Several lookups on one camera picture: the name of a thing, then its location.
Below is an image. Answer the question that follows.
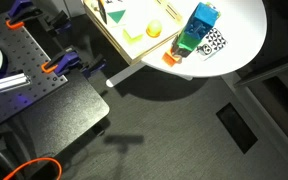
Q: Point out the wooden tray box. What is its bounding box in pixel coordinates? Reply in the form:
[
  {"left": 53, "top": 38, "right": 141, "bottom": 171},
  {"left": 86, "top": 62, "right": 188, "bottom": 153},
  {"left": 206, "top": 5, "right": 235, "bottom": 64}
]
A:
[{"left": 81, "top": 0, "right": 183, "bottom": 64}]

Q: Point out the white table leg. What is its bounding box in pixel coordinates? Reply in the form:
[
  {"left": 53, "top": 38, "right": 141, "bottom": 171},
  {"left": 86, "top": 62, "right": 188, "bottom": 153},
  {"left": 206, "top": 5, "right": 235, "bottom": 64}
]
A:
[{"left": 106, "top": 61, "right": 193, "bottom": 88}]

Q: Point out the orange small block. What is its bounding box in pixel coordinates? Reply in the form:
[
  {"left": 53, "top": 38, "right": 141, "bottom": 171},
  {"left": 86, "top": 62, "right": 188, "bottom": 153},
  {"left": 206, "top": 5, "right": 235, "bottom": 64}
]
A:
[{"left": 162, "top": 50, "right": 180, "bottom": 67}]

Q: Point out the yellow-green angular block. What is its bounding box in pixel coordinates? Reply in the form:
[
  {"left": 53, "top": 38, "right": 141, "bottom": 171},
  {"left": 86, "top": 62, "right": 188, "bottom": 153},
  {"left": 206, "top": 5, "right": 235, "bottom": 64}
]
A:
[{"left": 123, "top": 29, "right": 143, "bottom": 45}]

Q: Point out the yellow dome toy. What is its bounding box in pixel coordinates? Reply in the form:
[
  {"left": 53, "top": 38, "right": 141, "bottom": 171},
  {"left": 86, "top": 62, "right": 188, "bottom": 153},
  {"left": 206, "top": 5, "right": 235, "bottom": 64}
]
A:
[{"left": 146, "top": 20, "right": 162, "bottom": 38}]

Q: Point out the green cube block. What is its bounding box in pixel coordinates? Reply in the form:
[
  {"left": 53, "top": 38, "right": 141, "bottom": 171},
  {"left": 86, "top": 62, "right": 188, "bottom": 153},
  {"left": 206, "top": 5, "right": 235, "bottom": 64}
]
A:
[{"left": 172, "top": 32, "right": 200, "bottom": 57}]

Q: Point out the green triangle block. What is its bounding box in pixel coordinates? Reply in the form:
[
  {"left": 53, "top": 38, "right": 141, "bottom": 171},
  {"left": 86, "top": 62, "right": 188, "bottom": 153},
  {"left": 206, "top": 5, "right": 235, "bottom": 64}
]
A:
[{"left": 108, "top": 10, "right": 125, "bottom": 23}]

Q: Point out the black white patterned cube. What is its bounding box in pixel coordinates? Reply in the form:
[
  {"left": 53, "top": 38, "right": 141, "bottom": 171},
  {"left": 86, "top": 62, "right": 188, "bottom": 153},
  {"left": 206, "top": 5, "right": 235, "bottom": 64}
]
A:
[{"left": 196, "top": 28, "right": 228, "bottom": 61}]

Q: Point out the blue cube block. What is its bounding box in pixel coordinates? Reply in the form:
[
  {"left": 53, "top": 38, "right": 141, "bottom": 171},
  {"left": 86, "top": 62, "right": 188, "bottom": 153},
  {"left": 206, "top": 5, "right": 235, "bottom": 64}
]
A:
[{"left": 184, "top": 2, "right": 219, "bottom": 40}]

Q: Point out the black cart top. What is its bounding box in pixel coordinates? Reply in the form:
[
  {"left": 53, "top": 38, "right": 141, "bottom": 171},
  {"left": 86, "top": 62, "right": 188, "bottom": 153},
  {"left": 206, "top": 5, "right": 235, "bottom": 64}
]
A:
[{"left": 0, "top": 71, "right": 110, "bottom": 159}]

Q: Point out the black floor outlet cover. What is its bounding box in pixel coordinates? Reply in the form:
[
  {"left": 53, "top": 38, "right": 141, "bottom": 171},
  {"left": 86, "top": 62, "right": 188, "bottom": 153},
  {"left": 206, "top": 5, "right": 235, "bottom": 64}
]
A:
[{"left": 216, "top": 103, "right": 258, "bottom": 154}]

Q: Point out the white round table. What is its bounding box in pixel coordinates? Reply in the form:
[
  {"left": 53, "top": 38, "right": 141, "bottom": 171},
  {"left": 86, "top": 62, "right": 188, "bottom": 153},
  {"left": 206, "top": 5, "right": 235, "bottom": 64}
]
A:
[{"left": 142, "top": 0, "right": 267, "bottom": 77}]

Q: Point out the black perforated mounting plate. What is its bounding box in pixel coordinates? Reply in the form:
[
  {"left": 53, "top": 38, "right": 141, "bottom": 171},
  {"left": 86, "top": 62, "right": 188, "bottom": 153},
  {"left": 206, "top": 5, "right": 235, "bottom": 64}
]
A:
[{"left": 0, "top": 13, "right": 67, "bottom": 124}]

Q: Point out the orange cable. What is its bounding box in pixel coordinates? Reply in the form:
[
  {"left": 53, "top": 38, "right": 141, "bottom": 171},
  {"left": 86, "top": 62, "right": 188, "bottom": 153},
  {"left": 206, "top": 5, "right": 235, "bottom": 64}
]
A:
[{"left": 3, "top": 157, "right": 63, "bottom": 180}]

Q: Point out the aluminium extrusion rail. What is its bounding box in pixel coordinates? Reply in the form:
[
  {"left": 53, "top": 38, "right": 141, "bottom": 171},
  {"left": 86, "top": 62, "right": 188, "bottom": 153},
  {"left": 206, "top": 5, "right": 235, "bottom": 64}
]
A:
[{"left": 0, "top": 73, "right": 31, "bottom": 93}]

